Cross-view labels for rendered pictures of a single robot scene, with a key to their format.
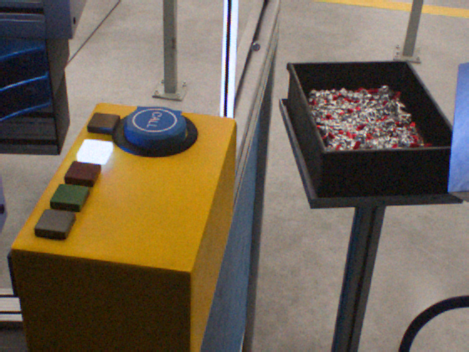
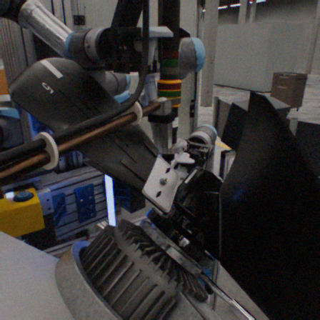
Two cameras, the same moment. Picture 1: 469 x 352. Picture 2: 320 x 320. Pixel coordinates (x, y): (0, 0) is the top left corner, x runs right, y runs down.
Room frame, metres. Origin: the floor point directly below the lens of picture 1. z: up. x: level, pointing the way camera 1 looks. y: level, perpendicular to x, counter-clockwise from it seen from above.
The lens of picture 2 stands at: (0.30, -0.72, 1.46)
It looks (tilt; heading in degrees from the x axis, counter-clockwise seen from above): 23 degrees down; 51
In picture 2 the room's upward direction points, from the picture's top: straight up
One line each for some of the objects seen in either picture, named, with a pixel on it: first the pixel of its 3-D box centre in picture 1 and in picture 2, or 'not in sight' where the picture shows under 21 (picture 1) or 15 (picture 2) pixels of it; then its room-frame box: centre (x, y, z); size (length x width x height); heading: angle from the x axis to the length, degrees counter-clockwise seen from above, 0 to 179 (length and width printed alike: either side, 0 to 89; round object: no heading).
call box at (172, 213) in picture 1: (140, 237); (10, 217); (0.38, 0.06, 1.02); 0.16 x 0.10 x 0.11; 173
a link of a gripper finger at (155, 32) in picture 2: not in sight; (149, 46); (0.60, -0.32, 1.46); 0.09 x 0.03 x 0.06; 85
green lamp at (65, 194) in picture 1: (69, 197); not in sight; (0.34, 0.09, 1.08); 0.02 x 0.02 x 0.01; 83
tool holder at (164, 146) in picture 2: not in sight; (166, 124); (0.62, -0.34, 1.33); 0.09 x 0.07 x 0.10; 28
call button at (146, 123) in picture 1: (155, 129); (23, 196); (0.42, 0.06, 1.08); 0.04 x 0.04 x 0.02
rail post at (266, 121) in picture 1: (253, 218); (213, 272); (1.20, -0.04, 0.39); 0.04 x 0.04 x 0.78; 83
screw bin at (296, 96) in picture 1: (365, 126); not in sight; (0.82, -0.16, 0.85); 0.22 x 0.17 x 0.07; 9
